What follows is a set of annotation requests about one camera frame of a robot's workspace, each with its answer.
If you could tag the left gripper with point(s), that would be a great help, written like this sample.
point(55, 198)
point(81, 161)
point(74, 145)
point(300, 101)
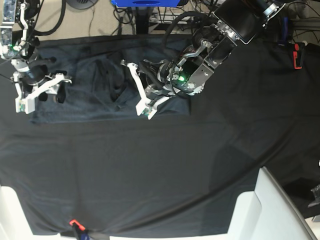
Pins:
point(150, 79)

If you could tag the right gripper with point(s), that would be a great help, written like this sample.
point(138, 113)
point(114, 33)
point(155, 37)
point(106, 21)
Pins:
point(32, 74)

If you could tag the dark grey T-shirt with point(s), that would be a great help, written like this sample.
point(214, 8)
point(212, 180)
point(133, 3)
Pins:
point(88, 97)

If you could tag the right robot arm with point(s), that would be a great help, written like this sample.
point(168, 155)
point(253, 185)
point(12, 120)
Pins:
point(19, 42)

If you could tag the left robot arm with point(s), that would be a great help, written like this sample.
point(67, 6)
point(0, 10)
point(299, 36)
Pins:
point(184, 73)

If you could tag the blue box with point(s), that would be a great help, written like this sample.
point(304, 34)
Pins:
point(145, 3)

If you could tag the white power strip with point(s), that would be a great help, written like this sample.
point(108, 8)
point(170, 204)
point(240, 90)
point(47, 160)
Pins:
point(162, 18)

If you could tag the round grey floor base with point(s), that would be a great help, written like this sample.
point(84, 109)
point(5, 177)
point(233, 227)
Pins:
point(81, 4)

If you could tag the black table cloth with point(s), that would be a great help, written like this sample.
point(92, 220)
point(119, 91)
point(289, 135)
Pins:
point(178, 174)

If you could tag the blue clamp bottom edge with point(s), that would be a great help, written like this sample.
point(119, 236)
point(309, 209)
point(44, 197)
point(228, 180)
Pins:
point(80, 232)

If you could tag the red black clamp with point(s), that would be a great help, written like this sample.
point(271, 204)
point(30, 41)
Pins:
point(298, 55)

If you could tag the white chair right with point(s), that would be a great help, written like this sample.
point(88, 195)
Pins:
point(267, 213)

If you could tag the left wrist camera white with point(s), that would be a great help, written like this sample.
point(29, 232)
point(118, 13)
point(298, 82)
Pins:
point(144, 110)

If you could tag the black stand post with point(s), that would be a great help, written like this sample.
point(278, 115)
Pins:
point(142, 17)

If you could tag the blue handled clamp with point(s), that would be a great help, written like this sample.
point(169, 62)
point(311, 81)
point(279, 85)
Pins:
point(283, 36)

